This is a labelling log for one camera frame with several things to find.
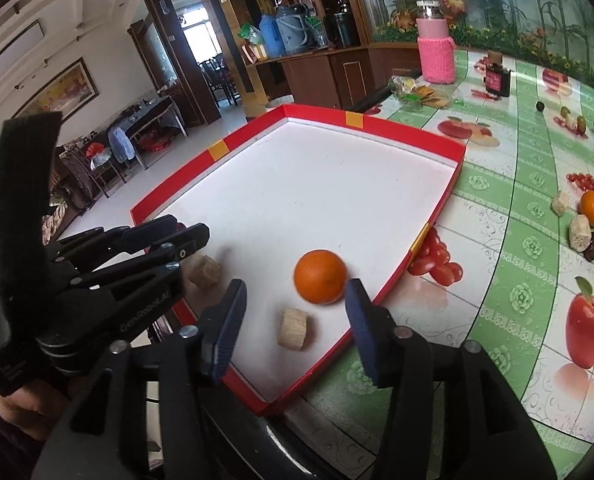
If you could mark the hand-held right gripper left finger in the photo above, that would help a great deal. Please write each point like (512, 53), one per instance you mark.
(224, 332)

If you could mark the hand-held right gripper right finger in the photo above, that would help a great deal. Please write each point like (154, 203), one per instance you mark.
(364, 335)

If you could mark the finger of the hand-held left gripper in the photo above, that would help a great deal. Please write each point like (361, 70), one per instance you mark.
(177, 240)
(127, 305)

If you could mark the beige cylindrical chunk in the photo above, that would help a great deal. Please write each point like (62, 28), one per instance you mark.
(579, 232)
(203, 271)
(560, 203)
(294, 329)

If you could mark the orange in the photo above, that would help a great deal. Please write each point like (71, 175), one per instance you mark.
(592, 207)
(320, 277)

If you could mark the red tray with white base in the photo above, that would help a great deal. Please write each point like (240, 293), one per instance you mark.
(302, 185)

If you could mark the dark red date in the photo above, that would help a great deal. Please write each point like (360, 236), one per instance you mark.
(592, 252)

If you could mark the person's left hand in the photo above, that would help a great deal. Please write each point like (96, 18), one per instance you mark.
(24, 410)

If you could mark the blue cloth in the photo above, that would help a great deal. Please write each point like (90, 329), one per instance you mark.
(119, 143)

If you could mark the grey side desk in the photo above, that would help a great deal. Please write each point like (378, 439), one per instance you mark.
(149, 112)

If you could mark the black round stool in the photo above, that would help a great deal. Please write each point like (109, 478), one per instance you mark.
(277, 455)

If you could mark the dark dining chairs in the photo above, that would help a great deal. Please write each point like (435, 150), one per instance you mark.
(217, 80)

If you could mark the green fruit-print tablecloth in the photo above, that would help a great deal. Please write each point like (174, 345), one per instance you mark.
(502, 210)

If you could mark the rectangular ceiling light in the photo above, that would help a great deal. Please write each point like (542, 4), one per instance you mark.
(12, 52)

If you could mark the wooden cabinet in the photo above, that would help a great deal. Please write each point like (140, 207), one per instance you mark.
(317, 75)

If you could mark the green plastic bag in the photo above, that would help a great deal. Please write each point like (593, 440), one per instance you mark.
(251, 35)

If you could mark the blue thermos jug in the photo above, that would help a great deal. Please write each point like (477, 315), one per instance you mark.
(272, 37)

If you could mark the grey thermos jug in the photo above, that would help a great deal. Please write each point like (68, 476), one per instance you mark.
(293, 30)

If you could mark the clear plastic snack bag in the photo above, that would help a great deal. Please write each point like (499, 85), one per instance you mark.
(419, 94)

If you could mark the black jar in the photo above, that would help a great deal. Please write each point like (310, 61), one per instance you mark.
(342, 30)

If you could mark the pink knit-sleeved bottle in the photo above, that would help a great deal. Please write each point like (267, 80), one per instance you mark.
(436, 55)

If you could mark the dark small box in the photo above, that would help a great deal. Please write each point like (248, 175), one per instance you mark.
(497, 77)

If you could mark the glass screen with plants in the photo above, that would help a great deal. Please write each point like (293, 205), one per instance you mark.
(502, 5)

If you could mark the framed wall painting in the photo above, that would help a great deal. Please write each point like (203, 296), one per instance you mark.
(59, 91)

